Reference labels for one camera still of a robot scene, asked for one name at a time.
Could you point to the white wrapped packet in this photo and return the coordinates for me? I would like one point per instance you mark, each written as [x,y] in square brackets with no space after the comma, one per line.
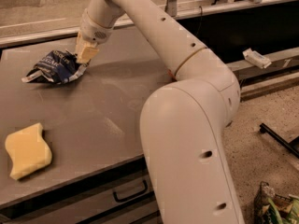
[255,58]

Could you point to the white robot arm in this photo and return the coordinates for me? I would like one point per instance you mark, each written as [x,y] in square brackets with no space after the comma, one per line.
[181,124]

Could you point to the grey metal railing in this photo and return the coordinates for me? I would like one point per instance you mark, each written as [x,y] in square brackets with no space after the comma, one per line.
[29,21]

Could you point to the grey side ledge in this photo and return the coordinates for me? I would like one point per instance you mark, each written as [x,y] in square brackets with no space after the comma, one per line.
[282,74]

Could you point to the red apple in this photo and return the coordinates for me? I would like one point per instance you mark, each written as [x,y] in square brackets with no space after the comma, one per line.
[171,75]

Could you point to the black metal stand leg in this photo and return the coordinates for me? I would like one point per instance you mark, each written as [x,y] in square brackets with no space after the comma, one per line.
[292,146]

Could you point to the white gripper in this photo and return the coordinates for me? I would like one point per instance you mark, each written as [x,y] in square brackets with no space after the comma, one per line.
[93,29]

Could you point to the wire basket with snacks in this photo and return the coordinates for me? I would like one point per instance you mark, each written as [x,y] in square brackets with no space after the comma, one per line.
[271,208]

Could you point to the yellow sponge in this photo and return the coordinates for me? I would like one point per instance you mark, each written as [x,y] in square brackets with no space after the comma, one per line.
[28,151]

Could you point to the black drawer handle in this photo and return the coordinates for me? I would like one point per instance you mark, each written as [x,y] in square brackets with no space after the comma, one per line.
[131,192]

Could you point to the blue chip bag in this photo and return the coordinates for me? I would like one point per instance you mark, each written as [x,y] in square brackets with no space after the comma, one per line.
[56,67]

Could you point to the grey drawer cabinet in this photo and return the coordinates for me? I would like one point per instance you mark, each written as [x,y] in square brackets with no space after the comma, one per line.
[91,126]

